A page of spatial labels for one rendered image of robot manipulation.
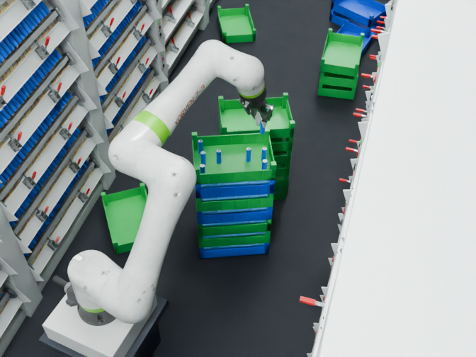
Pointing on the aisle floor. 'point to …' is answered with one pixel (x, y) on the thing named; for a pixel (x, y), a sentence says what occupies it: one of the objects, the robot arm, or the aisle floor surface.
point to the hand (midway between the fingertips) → (261, 119)
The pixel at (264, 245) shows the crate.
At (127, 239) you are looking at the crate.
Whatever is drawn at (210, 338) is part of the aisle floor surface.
